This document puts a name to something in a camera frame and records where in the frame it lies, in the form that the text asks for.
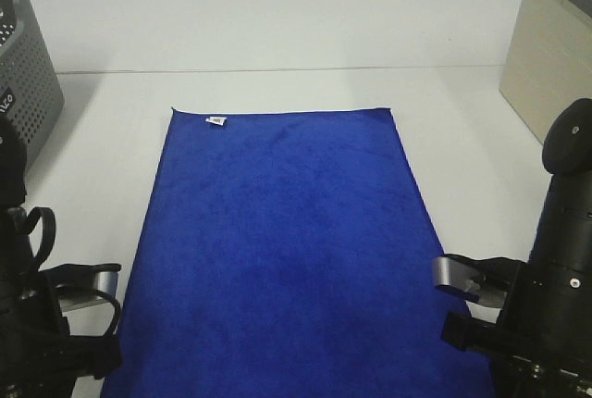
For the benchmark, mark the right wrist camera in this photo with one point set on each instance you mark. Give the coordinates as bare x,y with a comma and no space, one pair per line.
484,282

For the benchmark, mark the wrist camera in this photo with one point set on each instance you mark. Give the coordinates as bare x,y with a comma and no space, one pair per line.
80,286
484,282

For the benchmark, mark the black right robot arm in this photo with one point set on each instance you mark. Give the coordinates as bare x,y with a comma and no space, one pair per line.
563,232

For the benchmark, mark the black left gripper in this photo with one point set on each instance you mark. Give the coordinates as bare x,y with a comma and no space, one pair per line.
39,355

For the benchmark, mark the blue microfiber towel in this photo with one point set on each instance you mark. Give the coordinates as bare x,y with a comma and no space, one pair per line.
288,255

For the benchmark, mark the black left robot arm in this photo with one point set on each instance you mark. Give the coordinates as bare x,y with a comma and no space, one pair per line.
27,237

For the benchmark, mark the beige plastic bin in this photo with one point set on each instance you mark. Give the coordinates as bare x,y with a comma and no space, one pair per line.
549,62

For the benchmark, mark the grey perforated laundry basket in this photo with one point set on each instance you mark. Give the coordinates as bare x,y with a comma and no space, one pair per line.
31,97

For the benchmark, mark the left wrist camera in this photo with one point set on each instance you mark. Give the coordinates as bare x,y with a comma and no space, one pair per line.
80,286

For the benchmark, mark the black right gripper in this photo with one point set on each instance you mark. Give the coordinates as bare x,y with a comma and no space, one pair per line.
540,344

